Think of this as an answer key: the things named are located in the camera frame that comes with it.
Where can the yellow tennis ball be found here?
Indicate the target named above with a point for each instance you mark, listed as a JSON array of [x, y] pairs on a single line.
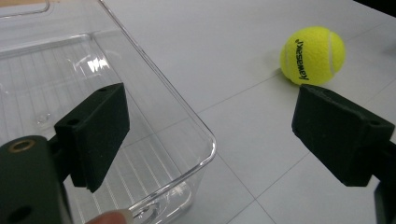
[[311, 53]]

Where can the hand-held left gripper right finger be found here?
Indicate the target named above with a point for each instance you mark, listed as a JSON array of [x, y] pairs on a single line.
[[339, 137]]

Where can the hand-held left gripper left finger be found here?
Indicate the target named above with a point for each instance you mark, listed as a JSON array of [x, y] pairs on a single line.
[[93, 133]]

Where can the clear plastic container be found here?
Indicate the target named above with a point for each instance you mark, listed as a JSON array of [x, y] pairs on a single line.
[[146, 118]]

